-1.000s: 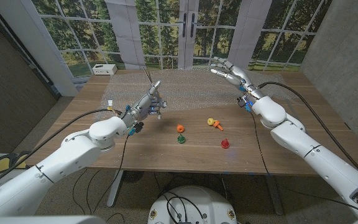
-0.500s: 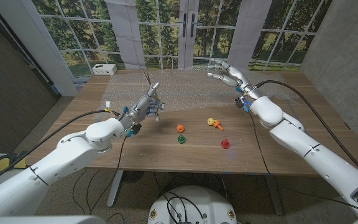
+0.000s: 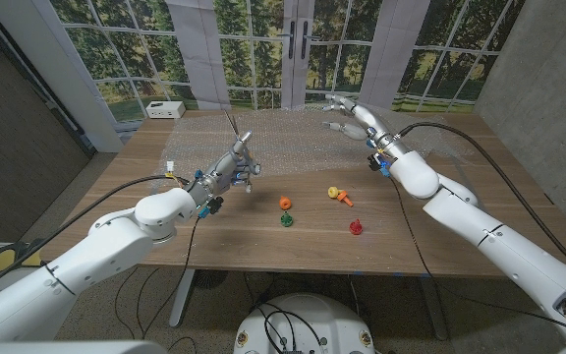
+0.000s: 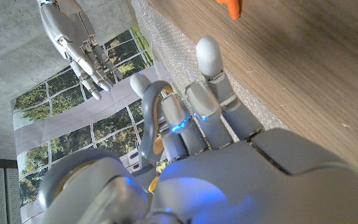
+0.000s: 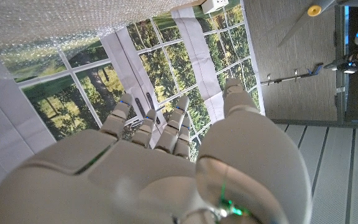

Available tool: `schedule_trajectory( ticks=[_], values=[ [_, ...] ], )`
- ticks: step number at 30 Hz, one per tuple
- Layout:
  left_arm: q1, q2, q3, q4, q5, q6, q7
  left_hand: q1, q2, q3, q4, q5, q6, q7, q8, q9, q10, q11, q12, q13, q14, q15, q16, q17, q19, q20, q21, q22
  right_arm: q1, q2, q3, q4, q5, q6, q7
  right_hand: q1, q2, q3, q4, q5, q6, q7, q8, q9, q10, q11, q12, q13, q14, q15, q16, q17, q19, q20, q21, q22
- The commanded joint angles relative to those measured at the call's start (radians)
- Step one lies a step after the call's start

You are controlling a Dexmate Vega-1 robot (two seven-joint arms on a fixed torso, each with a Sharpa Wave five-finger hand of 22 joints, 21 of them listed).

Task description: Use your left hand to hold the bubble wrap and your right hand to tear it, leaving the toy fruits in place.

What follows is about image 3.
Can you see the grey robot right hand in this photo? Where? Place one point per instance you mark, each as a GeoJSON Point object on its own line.
{"type": "Point", "coordinates": [371, 123]}

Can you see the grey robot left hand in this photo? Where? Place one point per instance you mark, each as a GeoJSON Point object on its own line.
{"type": "Point", "coordinates": [221, 174]}

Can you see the clear bubble wrap sheet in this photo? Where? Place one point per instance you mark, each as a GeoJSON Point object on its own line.
{"type": "Point", "coordinates": [293, 142]}

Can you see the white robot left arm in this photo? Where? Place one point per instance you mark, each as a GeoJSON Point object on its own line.
{"type": "Point", "coordinates": [91, 255]}

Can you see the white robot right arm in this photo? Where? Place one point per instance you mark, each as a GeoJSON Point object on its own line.
{"type": "Point", "coordinates": [494, 241]}

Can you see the orange toy fruit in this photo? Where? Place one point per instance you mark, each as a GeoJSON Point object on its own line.
{"type": "Point", "coordinates": [285, 202]}

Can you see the green toy fruit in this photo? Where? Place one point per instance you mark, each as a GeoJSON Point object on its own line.
{"type": "Point", "coordinates": [286, 219]}

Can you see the orange toy carrot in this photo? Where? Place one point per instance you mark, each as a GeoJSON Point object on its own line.
{"type": "Point", "coordinates": [345, 197]}

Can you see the red toy fruit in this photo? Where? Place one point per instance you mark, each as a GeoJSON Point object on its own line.
{"type": "Point", "coordinates": [356, 227]}

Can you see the white power box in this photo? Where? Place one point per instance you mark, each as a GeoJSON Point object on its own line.
{"type": "Point", "coordinates": [165, 109]}

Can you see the white table leg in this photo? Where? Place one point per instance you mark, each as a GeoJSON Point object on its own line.
{"type": "Point", "coordinates": [182, 297]}

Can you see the printed forest window backdrop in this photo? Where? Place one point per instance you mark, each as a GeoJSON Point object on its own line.
{"type": "Point", "coordinates": [263, 49]}

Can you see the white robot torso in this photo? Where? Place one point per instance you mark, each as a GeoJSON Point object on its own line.
{"type": "Point", "coordinates": [312, 319]}

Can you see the grey table leg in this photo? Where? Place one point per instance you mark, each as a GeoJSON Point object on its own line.
{"type": "Point", "coordinates": [433, 307]}

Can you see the dark wooden door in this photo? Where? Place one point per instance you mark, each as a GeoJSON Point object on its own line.
{"type": "Point", "coordinates": [13, 157]}

